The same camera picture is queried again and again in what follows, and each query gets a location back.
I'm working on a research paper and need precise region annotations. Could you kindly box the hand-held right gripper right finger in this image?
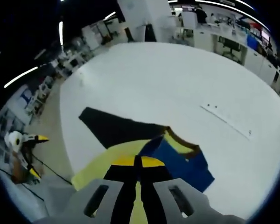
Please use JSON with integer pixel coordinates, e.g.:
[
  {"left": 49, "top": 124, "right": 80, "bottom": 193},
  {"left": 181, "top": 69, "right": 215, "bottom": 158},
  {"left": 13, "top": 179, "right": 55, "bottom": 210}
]
[{"left": 140, "top": 155, "right": 247, "bottom": 224}]

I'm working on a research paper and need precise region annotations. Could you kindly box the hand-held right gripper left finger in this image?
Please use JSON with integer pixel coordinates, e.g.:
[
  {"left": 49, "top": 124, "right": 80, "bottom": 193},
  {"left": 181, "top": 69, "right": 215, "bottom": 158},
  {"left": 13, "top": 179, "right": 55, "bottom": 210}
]
[{"left": 35, "top": 155, "right": 138, "bottom": 224}]

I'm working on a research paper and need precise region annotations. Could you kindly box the yellow blue grey garment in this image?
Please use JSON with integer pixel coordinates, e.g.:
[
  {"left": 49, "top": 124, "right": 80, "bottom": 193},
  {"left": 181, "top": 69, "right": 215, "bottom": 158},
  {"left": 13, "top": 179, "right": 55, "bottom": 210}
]
[{"left": 71, "top": 106, "right": 216, "bottom": 224}]

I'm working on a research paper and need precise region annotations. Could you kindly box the leaning white board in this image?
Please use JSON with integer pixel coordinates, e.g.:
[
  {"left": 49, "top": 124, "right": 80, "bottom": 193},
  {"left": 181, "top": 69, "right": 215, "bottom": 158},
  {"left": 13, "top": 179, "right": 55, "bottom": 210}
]
[{"left": 134, "top": 23, "right": 157, "bottom": 43}]

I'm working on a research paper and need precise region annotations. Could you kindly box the white cabinet row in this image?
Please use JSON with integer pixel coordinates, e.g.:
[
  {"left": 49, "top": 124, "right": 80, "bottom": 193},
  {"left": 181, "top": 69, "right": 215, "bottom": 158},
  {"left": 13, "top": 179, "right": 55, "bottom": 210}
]
[{"left": 193, "top": 23, "right": 280, "bottom": 84}]

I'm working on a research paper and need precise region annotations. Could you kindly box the black office chair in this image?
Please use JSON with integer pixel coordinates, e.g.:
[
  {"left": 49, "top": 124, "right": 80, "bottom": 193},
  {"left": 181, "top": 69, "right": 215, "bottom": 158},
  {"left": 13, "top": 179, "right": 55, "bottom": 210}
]
[{"left": 220, "top": 37, "right": 242, "bottom": 60}]

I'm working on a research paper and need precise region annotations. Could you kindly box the white square pillar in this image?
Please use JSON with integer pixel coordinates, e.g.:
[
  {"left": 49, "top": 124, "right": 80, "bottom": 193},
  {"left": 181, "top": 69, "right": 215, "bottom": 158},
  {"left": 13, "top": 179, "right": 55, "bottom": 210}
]
[{"left": 118, "top": 0, "right": 175, "bottom": 43}]

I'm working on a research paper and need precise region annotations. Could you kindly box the blue storage bin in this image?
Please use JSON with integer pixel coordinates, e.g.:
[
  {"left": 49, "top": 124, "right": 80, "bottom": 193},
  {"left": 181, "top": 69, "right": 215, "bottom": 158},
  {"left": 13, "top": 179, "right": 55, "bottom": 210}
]
[{"left": 246, "top": 34, "right": 258, "bottom": 49}]

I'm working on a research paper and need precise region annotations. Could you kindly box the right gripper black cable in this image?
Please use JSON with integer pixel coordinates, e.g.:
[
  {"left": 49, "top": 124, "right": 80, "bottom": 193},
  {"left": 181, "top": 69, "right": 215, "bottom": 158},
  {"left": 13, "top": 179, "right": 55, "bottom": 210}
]
[{"left": 0, "top": 167, "right": 45, "bottom": 202}]

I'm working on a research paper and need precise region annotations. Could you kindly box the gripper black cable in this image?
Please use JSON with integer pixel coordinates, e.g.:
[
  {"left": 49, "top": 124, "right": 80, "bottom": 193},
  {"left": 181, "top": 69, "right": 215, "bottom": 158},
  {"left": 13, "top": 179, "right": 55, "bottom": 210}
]
[
  {"left": 29, "top": 154, "right": 73, "bottom": 185},
  {"left": 0, "top": 167, "right": 45, "bottom": 202}
]

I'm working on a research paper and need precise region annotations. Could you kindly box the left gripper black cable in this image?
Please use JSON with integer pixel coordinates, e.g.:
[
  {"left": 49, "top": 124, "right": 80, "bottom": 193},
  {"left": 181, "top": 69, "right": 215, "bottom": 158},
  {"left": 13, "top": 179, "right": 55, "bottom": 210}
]
[{"left": 29, "top": 154, "right": 73, "bottom": 185}]

